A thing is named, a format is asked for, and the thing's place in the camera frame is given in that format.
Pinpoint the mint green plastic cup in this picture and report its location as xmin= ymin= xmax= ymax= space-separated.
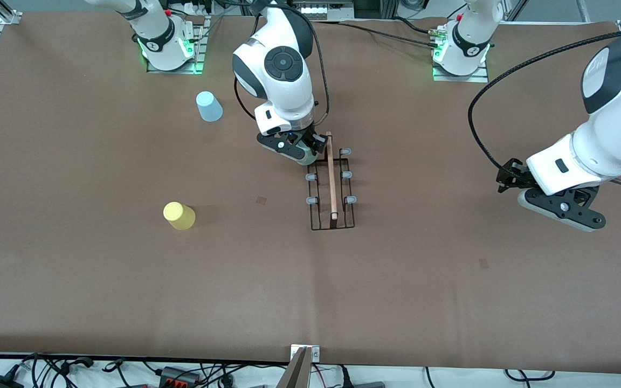
xmin=295 ymin=144 xmax=322 ymax=166

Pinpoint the black wire cup holder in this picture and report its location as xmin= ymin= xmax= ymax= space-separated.
xmin=305 ymin=131 xmax=357 ymax=231

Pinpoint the yellow plastic cup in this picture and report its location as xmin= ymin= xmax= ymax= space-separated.
xmin=163 ymin=202 xmax=196 ymax=231

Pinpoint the light blue plastic cup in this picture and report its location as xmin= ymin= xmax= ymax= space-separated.
xmin=196 ymin=91 xmax=224 ymax=123

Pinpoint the white power strip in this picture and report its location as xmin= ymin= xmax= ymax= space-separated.
xmin=294 ymin=0 xmax=354 ymax=21

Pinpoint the brown table mat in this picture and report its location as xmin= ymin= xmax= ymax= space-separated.
xmin=0 ymin=11 xmax=621 ymax=375

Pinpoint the grey metal beam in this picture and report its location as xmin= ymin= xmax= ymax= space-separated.
xmin=277 ymin=348 xmax=314 ymax=388

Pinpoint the black orange connector box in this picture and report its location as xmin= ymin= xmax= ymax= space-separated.
xmin=158 ymin=366 xmax=202 ymax=386

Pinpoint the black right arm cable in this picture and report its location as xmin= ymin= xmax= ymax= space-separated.
xmin=234 ymin=0 xmax=330 ymax=129

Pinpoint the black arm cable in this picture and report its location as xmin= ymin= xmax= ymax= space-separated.
xmin=234 ymin=0 xmax=330 ymax=129
xmin=468 ymin=27 xmax=621 ymax=189

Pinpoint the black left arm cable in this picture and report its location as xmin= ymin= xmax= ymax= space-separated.
xmin=468 ymin=27 xmax=621 ymax=189

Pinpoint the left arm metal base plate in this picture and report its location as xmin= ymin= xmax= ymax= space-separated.
xmin=432 ymin=58 xmax=489 ymax=83

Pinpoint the black cable with brass plug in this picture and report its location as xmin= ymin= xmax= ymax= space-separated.
xmin=310 ymin=19 xmax=443 ymax=50

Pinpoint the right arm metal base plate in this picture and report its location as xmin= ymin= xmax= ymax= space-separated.
xmin=146 ymin=16 xmax=204 ymax=74

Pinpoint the black looped floor cable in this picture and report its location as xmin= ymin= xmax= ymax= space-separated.
xmin=505 ymin=369 xmax=555 ymax=384

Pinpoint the small metal bracket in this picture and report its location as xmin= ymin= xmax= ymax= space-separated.
xmin=291 ymin=345 xmax=320 ymax=362

